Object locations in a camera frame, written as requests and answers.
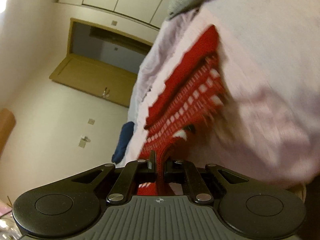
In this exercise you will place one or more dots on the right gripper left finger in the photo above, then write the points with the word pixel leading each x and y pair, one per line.
pixel 128 178

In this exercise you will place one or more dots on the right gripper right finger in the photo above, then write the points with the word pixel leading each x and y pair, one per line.
pixel 187 175

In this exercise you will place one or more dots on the red patterned knit sweater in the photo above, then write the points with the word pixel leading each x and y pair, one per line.
pixel 193 94

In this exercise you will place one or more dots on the folded navy blue garment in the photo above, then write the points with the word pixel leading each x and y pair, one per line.
pixel 124 139

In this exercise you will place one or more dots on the wooden door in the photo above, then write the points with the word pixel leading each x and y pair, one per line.
pixel 101 61

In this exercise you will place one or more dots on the lilac pillow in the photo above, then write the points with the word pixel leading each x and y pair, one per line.
pixel 162 49

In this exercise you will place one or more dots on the pink and grey quilt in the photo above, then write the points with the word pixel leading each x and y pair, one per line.
pixel 269 63

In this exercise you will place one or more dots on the wall plug adapter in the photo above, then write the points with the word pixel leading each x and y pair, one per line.
pixel 83 141

